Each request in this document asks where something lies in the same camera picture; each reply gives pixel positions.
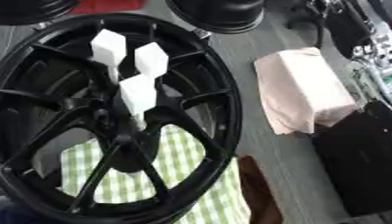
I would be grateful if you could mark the silver and black right robot arm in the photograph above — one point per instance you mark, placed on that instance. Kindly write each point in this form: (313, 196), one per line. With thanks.
(347, 32)

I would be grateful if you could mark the black round wheel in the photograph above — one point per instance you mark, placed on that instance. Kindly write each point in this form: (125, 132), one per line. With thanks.
(25, 10)
(224, 14)

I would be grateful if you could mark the black spoked wheel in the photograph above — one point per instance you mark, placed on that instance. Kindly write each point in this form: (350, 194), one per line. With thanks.
(66, 108)

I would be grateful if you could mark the pale pink covered box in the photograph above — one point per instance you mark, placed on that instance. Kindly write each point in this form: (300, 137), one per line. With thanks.
(298, 87)

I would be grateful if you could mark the red cloth object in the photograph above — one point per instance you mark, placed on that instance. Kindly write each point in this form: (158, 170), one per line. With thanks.
(104, 5)

